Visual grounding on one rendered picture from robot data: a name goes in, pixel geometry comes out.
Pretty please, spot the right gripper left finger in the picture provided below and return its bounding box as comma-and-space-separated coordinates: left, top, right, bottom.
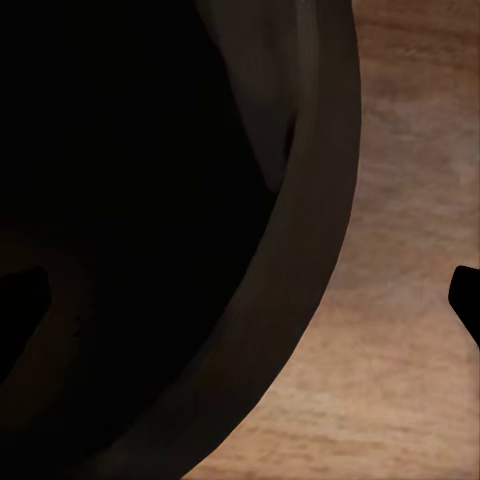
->
0, 266, 52, 384

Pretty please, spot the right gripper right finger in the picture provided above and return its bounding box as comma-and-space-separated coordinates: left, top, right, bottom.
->
448, 265, 480, 347

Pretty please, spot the cauldron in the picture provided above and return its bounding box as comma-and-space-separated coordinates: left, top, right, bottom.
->
0, 0, 361, 480

